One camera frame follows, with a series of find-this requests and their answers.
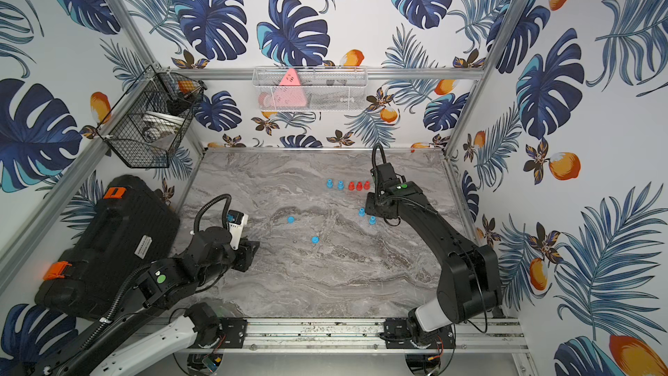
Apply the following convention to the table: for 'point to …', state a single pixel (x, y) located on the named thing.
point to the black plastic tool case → (133, 225)
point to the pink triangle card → (290, 93)
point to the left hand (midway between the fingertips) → (253, 240)
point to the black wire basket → (148, 124)
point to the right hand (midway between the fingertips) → (374, 207)
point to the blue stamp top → (362, 212)
